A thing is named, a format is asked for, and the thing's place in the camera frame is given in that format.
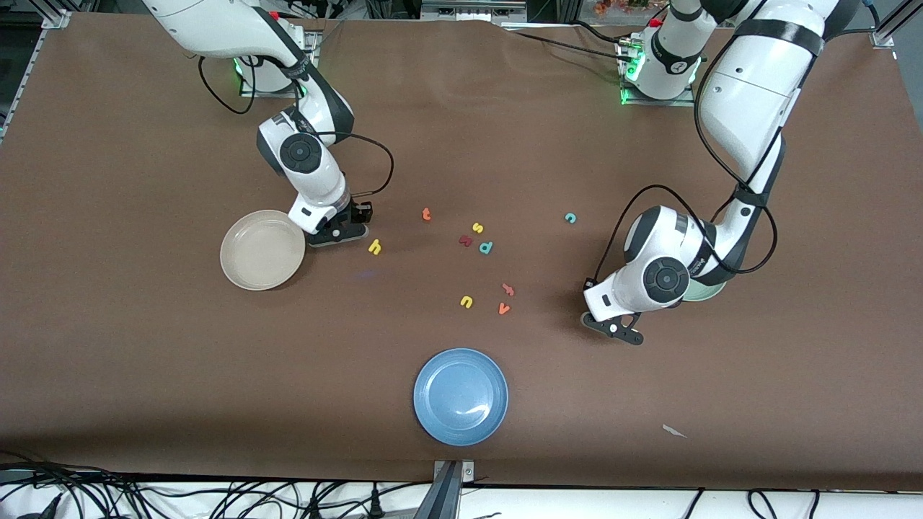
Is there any beige round plate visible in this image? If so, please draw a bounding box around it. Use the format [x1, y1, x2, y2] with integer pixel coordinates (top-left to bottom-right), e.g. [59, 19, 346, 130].
[220, 210, 306, 291]

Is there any blue round plate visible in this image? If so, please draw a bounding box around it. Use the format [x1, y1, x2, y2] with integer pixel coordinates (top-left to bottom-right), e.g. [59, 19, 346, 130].
[413, 348, 509, 447]

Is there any grey power strip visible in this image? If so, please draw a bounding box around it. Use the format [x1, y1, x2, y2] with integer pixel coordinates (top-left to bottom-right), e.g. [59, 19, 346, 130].
[422, 0, 527, 22]

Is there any brown table cover sheet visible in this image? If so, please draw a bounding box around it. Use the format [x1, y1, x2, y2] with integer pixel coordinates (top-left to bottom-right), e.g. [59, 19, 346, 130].
[0, 13, 923, 492]

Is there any dark grey mounting pole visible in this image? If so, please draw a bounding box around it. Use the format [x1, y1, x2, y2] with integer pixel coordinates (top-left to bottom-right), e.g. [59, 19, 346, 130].
[413, 461, 462, 519]

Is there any orange decorative object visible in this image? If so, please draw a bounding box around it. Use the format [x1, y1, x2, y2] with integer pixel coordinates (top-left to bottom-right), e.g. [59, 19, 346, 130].
[593, 0, 650, 17]

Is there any green round plate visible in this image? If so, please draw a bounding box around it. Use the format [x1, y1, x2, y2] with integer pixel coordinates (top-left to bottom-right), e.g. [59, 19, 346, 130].
[681, 278, 729, 303]

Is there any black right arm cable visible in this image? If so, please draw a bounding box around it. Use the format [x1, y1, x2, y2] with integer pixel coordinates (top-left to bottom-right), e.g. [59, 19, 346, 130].
[198, 56, 394, 197]

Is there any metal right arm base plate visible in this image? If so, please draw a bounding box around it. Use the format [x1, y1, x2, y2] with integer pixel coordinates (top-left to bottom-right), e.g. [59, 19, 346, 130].
[239, 29, 319, 98]

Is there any black cable to base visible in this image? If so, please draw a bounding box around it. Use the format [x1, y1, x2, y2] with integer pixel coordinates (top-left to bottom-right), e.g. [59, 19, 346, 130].
[505, 29, 635, 66]

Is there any silver metal bracket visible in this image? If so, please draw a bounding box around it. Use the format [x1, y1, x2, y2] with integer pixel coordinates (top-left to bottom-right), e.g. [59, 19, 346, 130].
[433, 459, 476, 485]

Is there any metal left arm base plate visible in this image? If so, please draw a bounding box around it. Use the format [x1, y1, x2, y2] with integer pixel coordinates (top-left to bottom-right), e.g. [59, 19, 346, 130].
[620, 36, 697, 107]

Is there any aluminium frame profile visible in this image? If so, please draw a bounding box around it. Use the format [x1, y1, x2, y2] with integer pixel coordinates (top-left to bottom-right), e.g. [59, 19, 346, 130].
[0, 7, 73, 141]
[869, 0, 911, 48]

